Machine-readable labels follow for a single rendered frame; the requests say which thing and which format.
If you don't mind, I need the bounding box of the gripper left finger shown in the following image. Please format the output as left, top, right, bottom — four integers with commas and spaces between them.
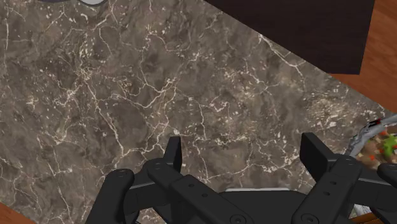
85, 136, 256, 224

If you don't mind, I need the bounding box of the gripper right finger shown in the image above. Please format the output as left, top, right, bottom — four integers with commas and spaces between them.
291, 132, 397, 224

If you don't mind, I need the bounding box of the grey bowl with colourful food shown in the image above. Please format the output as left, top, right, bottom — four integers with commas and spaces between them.
348, 113, 397, 171

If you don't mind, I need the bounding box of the white round dish dark rim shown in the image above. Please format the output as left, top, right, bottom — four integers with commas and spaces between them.
39, 0, 110, 7

